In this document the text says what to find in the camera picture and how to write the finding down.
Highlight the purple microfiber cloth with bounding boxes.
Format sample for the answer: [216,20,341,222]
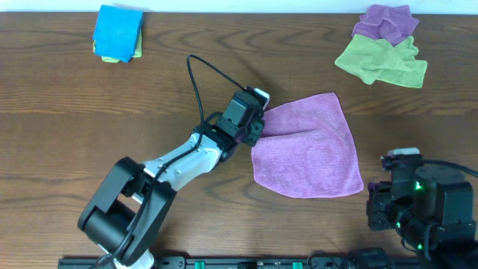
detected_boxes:
[251,93,364,199]

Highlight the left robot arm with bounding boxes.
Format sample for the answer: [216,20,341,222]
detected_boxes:
[78,87,270,268]

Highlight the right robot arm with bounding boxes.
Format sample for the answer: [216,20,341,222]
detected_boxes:
[367,162,477,268]

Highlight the green folded cloth under blue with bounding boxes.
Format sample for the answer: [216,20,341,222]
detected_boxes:
[93,30,143,63]

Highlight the crumpled green cloth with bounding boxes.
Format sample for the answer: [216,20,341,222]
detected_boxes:
[335,34,428,88]

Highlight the crumpled purple cloth at back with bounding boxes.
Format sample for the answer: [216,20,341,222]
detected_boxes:
[351,4,419,46]

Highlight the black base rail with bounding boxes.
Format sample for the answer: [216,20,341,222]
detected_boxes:
[58,256,423,269]

